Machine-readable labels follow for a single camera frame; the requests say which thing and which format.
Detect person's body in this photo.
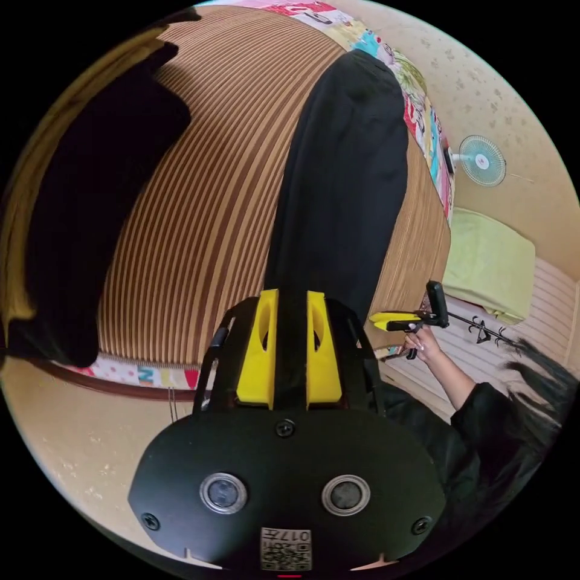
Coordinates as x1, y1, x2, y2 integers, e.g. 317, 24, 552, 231
379, 336, 580, 580

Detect black long pants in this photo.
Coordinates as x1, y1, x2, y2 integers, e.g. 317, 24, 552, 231
263, 48, 411, 328

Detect light blue wall fan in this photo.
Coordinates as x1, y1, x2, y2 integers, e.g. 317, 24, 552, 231
445, 134, 508, 188

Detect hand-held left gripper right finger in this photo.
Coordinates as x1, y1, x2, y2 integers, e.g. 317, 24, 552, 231
306, 290, 343, 404

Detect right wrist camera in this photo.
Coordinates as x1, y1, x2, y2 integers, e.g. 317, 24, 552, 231
426, 280, 450, 330

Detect bed with striped woven mat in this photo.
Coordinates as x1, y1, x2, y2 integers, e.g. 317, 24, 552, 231
48, 0, 457, 404

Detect person's right forearm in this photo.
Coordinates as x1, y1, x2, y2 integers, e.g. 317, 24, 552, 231
428, 349, 477, 411

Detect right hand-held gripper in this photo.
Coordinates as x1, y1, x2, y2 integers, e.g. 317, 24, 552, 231
368, 309, 432, 361

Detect person's right hand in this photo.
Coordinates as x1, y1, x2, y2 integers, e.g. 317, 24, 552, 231
402, 322, 443, 364

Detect light green cloth cover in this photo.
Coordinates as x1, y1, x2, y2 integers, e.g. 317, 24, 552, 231
441, 207, 537, 326

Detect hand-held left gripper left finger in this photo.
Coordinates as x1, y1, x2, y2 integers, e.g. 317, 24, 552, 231
236, 288, 280, 405

